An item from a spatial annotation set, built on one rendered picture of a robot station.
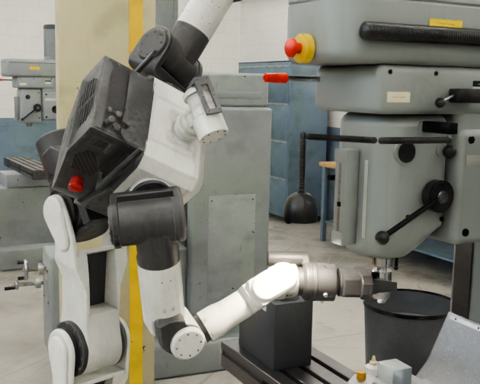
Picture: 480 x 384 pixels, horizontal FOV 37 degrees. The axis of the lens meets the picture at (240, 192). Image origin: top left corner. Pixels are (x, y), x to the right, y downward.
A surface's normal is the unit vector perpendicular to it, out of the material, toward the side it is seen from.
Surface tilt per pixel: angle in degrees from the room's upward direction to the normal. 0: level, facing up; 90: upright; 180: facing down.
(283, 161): 90
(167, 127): 58
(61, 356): 90
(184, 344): 103
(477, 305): 90
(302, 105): 90
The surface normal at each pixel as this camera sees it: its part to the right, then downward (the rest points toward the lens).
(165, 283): 0.40, 0.36
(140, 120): 0.62, -0.43
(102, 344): 0.71, -0.04
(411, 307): -0.31, 0.07
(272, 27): -0.89, 0.05
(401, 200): 0.36, 0.14
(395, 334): -0.51, 0.18
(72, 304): -0.70, 0.09
